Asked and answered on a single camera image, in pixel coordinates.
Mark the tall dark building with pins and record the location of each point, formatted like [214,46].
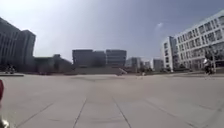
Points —
[15,50]

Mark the group of pale buildings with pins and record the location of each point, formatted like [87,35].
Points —
[156,64]

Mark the person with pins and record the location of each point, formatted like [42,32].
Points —
[207,65]

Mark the red object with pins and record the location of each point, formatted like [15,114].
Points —
[1,89]

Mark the group of people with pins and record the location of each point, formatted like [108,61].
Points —
[9,69]

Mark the grey block building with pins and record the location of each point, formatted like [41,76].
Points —
[100,57]

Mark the dark raised kerb strip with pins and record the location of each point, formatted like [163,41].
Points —
[10,75]

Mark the white building with many windows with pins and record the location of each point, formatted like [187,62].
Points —
[196,41]

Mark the low dark building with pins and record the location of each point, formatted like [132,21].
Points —
[55,64]

